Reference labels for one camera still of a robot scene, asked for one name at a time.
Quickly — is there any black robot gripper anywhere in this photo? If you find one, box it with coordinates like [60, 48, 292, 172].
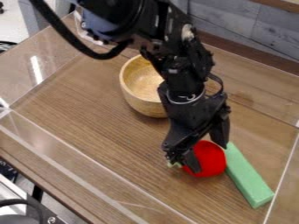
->
[157, 82, 231, 173]

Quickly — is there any red plush fruit green leaf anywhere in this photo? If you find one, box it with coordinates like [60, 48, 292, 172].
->
[181, 140, 227, 178]

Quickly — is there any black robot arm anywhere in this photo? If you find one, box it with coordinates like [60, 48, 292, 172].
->
[70, 0, 229, 173]

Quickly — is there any green rectangular block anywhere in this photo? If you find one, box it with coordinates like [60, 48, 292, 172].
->
[224, 142, 275, 209]

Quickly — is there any wooden bowl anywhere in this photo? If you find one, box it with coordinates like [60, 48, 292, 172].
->
[118, 54, 167, 118]

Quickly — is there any black equipment lower left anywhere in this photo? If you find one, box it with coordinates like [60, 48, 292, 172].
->
[0, 158, 68, 224]

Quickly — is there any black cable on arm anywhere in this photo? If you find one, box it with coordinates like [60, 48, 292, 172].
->
[28, 0, 133, 61]

